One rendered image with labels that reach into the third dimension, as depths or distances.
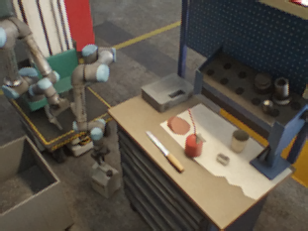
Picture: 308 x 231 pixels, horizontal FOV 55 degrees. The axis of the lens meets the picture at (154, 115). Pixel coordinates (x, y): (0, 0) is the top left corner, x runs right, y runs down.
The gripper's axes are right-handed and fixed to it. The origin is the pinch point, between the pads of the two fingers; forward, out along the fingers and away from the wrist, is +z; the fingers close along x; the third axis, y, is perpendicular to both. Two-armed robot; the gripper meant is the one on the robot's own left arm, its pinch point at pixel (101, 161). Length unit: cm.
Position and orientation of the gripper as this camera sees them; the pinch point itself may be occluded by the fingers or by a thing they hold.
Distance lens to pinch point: 230.0
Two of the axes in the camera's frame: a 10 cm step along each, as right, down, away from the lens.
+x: -5.8, 5.4, -6.1
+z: 0.0, 7.5, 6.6
